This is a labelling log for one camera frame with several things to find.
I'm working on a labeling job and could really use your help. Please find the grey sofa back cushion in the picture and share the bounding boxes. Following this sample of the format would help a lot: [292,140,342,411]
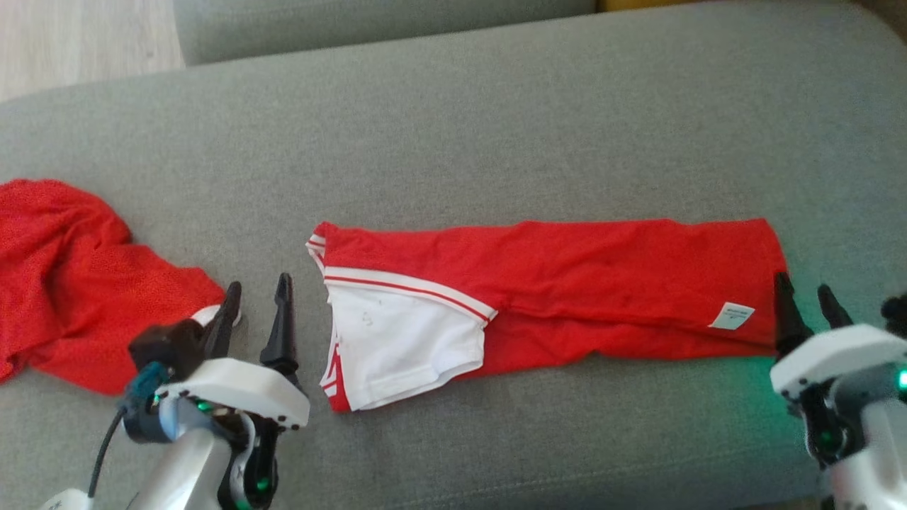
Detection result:
[174,0,600,67]

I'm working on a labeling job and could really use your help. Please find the yellow sofa pillow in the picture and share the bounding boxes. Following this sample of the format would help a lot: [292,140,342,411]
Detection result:
[599,0,709,12]

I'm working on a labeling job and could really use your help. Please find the red mesh shorts white trim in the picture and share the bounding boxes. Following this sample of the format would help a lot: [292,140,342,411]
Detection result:
[0,178,243,396]

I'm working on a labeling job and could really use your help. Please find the red Bulls jersey white sleeves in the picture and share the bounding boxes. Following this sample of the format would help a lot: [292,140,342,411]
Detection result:
[306,218,789,413]

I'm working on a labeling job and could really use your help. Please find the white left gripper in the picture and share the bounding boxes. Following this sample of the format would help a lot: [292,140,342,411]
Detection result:
[154,273,310,431]

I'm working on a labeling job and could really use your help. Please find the large grey sofa seat cushion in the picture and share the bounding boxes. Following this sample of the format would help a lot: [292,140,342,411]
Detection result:
[0,0,907,510]

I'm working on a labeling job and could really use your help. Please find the black left cable teal plug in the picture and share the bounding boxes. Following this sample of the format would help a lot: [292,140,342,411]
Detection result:
[86,361,171,498]

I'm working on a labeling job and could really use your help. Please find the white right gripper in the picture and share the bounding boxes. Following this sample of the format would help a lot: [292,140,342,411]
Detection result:
[770,273,907,397]

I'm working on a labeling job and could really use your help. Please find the white paper cable tag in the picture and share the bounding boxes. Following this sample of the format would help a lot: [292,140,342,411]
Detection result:
[39,489,94,510]

